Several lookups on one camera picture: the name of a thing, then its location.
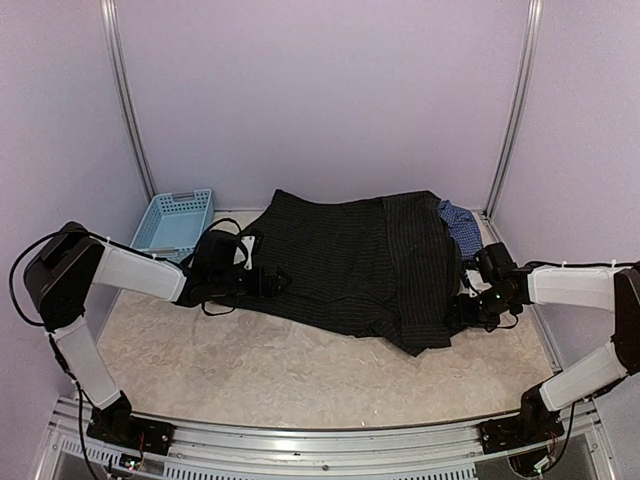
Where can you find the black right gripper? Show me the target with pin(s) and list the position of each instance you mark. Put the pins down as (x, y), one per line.
(462, 313)

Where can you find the left aluminium corner post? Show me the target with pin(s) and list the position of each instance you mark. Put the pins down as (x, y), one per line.
(108, 9)

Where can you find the black pinstriped long sleeve shirt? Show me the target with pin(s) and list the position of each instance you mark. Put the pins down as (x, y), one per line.
(381, 267)

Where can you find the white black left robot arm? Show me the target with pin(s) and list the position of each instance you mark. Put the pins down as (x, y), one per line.
(62, 269)

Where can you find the light blue plastic basket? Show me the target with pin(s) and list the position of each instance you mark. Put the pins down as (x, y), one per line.
(173, 223)

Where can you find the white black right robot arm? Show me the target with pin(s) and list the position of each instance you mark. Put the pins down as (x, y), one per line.
(495, 284)

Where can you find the right aluminium corner post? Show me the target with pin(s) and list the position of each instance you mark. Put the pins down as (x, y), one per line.
(517, 107)

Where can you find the aluminium front rail frame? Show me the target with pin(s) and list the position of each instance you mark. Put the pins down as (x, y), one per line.
(206, 450)

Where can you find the aluminium corner post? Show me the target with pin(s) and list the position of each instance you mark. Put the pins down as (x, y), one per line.
(517, 107)
(108, 9)

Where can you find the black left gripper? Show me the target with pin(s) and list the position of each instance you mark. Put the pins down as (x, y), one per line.
(273, 289)

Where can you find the blue checked folded shirt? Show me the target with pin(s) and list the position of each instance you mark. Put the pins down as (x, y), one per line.
(463, 228)

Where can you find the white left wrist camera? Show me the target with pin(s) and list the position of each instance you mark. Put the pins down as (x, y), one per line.
(249, 246)

